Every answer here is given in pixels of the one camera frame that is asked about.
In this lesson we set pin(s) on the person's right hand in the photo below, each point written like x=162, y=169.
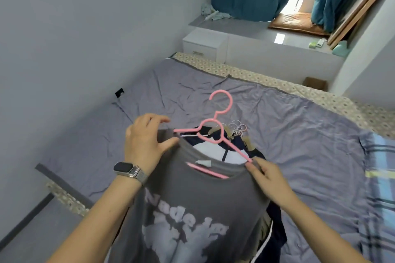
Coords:
x=271, y=185

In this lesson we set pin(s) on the person's left hand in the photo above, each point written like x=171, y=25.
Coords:
x=142, y=145

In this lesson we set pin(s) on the person's left thumb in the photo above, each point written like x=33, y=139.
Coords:
x=168, y=145

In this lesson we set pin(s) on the person's right thumb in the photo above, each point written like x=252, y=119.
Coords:
x=254, y=172

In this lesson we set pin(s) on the pink plastic clothes hanger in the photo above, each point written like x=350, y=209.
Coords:
x=220, y=141

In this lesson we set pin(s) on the grey printed t-shirt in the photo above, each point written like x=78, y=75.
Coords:
x=197, y=210

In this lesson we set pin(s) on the person's right forearm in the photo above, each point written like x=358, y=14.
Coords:
x=321, y=235

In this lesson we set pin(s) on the person's left forearm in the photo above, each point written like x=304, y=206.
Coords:
x=98, y=219

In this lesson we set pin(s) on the bundle of beige hangers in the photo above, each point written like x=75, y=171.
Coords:
x=237, y=131

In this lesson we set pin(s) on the khaki garment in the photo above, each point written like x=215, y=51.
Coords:
x=264, y=229

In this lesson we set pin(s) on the grey-purple bed sheet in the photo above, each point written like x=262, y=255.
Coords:
x=308, y=148

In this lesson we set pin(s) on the beige patterned mattress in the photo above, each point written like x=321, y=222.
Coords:
x=277, y=82

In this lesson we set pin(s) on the white nightstand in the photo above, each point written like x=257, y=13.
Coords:
x=203, y=43

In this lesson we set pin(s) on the brown cardboard box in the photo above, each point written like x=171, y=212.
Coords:
x=315, y=82

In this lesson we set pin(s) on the grey window bench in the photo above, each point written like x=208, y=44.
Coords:
x=271, y=47

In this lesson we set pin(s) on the blue plaid blanket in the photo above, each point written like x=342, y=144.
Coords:
x=379, y=192

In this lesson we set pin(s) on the light teal crumpled cloth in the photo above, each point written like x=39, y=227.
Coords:
x=213, y=13

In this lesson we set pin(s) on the green and white remote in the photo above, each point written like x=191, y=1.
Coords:
x=317, y=43

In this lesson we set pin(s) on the mint green object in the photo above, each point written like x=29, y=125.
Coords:
x=341, y=48

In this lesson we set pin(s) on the orange-brown cushion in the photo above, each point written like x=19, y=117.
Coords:
x=293, y=23

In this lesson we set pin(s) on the black wall socket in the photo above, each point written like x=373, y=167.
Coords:
x=119, y=93

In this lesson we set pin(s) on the dark grey bed frame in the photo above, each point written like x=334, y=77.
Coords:
x=61, y=184

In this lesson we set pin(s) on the wooden frame boards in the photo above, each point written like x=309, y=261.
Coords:
x=361, y=7

